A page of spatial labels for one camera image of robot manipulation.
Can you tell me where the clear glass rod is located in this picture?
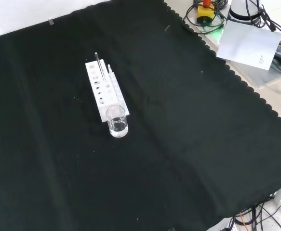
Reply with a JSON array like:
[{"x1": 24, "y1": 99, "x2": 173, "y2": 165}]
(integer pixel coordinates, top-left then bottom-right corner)
[{"x1": 94, "y1": 51, "x2": 106, "y2": 83}]

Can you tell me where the black bench cloth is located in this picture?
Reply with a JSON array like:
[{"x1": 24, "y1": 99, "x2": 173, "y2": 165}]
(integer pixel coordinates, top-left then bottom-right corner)
[{"x1": 0, "y1": 0, "x2": 281, "y2": 231}]

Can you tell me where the white test tube rack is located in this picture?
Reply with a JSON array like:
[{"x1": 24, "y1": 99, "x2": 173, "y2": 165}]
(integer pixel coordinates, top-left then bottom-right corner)
[{"x1": 84, "y1": 59, "x2": 130, "y2": 124}]

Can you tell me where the glass beaker with water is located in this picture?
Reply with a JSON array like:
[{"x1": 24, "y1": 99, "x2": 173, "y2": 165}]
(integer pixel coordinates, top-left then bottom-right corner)
[{"x1": 105, "y1": 105, "x2": 129, "y2": 139}]

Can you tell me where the pale board sheet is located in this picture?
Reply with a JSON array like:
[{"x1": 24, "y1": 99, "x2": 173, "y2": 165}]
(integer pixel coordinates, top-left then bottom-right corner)
[{"x1": 216, "y1": 20, "x2": 281, "y2": 71}]

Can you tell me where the orange cable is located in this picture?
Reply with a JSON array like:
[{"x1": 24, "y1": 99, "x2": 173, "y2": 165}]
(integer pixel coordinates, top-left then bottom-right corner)
[{"x1": 238, "y1": 211, "x2": 252, "y2": 226}]

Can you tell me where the black cable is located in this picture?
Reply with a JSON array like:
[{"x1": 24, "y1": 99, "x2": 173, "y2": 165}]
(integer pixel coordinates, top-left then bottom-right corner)
[
  {"x1": 181, "y1": 0, "x2": 227, "y2": 29},
  {"x1": 233, "y1": 196, "x2": 281, "y2": 231}
]

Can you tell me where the yellow stop button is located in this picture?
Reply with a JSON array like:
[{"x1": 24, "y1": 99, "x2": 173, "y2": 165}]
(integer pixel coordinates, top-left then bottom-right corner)
[{"x1": 197, "y1": 0, "x2": 215, "y2": 26}]

